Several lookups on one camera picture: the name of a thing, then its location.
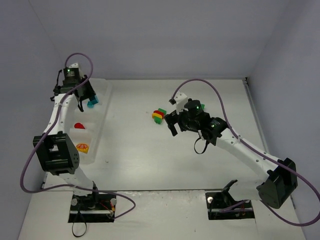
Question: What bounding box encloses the teal oval lego brick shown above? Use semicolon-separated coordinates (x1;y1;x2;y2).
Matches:
87;95;99;109

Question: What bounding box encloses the green curved lego bottom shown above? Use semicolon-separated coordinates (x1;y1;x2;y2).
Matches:
153;117;162;125

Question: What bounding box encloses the green curved lego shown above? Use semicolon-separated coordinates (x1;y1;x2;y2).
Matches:
158;108;167;116
153;117;162;125

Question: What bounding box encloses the red curved lego brick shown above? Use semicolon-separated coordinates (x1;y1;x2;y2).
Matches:
152;110;165;119

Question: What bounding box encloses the yellow curved lego brick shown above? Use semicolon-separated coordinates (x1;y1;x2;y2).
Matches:
151;112;163;119

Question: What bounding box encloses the red oval lego brick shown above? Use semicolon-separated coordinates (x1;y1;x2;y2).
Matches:
74;122;85;130

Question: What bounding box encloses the yellow round patterned lego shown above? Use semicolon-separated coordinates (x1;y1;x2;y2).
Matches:
75;143;90;154

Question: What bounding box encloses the green curved lego top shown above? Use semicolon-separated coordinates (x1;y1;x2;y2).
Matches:
158;108;167;116

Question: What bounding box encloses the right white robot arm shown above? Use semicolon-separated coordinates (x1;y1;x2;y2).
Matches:
164;97;298;209

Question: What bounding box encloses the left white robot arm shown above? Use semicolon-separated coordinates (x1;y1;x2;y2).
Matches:
33;63;99;211

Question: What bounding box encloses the clear plastic compartment tray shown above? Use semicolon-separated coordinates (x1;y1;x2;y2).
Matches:
68;78;113;165

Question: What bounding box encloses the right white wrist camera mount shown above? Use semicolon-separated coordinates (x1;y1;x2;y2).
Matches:
169;91;188;114

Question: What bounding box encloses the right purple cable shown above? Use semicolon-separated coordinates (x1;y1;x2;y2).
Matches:
171;79;320;227

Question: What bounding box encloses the purple cable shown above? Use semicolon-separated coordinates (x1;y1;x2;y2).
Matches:
19;52;137;221
171;79;320;227

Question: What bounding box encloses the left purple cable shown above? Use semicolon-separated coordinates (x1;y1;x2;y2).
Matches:
19;52;137;221

